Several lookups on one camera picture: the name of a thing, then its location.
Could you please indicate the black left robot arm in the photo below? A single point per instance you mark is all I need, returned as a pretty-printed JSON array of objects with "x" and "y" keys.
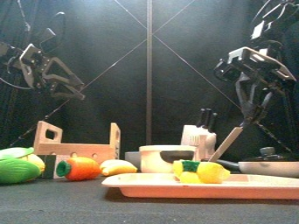
[{"x": 9, "y": 55}]

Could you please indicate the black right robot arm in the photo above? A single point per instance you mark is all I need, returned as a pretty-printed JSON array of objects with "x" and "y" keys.
[{"x": 276, "y": 20}]

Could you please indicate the dark pot lid with knob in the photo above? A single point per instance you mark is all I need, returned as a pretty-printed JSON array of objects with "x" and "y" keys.
[{"x": 268, "y": 153}]

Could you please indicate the white knife block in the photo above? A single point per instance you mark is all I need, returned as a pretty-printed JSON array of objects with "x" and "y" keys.
[{"x": 196, "y": 140}]

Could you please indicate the grey toy frying pan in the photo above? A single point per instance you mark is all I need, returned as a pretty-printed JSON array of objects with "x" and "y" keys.
[{"x": 268, "y": 168}]

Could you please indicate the orange toy carrot, green top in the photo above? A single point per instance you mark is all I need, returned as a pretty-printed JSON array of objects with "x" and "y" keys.
[{"x": 79, "y": 169}]

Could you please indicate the grey toy container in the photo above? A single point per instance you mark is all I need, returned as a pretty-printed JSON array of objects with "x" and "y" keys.
[{"x": 132, "y": 159}]

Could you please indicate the yellow toy banana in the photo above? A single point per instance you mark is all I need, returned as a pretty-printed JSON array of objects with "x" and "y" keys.
[{"x": 116, "y": 167}]

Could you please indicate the toy corn with green husk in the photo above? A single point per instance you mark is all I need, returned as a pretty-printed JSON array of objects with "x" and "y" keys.
[{"x": 17, "y": 167}]

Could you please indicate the white toy pot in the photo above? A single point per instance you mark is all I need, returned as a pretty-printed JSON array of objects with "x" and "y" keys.
[{"x": 155, "y": 160}]

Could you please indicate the pink plastic tray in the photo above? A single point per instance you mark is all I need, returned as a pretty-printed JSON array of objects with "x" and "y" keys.
[{"x": 201, "y": 188}]

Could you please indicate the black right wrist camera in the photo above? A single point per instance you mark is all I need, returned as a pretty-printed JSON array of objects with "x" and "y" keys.
[{"x": 223, "y": 70}]

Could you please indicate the grey vertical frame pole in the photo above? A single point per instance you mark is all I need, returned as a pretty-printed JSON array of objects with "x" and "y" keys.
[{"x": 148, "y": 73}]

